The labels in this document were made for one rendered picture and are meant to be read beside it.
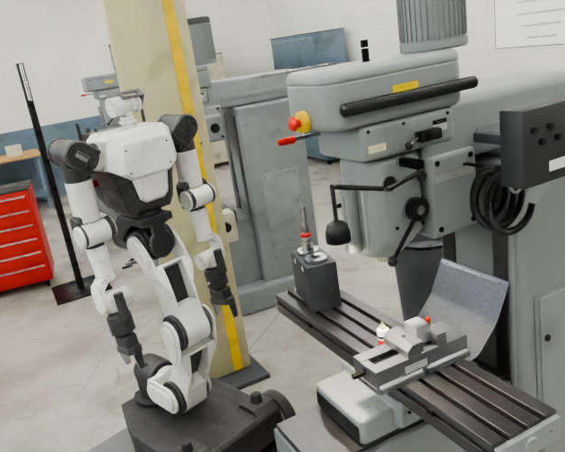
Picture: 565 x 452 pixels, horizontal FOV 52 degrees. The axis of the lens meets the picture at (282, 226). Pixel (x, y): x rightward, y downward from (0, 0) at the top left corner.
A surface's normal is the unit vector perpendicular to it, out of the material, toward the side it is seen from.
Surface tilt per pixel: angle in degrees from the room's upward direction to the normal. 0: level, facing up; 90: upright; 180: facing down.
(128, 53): 90
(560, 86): 90
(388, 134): 90
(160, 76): 90
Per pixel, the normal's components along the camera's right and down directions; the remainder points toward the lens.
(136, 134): 0.40, -0.58
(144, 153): 0.70, 0.12
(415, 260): -0.49, 0.39
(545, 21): -0.88, 0.26
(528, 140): 0.46, 0.21
